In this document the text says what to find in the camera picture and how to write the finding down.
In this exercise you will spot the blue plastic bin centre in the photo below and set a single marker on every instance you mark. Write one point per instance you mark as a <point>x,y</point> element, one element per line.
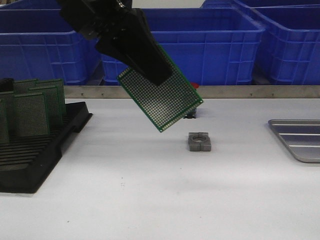
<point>211,46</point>

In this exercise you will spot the green perforated circuit board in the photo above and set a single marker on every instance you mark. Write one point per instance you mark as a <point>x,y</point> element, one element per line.
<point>165,104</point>

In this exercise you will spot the blue bin back left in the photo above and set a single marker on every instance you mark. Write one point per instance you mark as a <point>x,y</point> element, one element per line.
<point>37,6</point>

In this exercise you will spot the blue plastic bin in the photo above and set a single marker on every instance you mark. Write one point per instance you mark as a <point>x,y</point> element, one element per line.
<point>40,44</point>
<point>289,51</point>
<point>211,46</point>

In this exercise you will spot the black slotted board rack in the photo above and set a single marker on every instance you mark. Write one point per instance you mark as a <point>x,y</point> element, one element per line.
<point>26,162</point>

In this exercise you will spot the red emergency stop button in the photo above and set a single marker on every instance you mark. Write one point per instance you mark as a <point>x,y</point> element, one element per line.
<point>192,113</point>

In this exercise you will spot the grey square block with hole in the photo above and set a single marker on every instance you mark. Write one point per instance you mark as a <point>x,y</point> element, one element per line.
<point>199,142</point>

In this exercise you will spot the silver metal tray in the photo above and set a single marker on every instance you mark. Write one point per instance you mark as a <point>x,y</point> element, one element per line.
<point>301,137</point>

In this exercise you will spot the blue bin back right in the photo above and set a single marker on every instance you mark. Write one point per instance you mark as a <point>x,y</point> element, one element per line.
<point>246,4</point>

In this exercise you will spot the blue plastic bin right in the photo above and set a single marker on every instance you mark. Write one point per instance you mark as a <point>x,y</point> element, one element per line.
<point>289,51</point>

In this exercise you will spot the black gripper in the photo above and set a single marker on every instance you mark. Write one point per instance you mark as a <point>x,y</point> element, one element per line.
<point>133,44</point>

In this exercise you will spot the blue plastic bin left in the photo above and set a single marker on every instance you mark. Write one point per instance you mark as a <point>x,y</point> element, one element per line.
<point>40,44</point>

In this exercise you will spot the green circuit board left edge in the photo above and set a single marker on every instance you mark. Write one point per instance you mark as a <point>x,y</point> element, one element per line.
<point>7,117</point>

